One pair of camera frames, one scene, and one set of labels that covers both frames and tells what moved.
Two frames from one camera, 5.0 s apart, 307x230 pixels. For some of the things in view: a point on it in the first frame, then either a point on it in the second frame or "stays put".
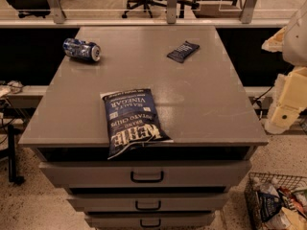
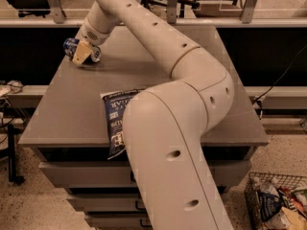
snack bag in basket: x=269 y=205 stays put
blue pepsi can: x=82 y=49 stays put
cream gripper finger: x=294 y=99 → x=82 y=51
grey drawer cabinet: x=182 y=184 stays put
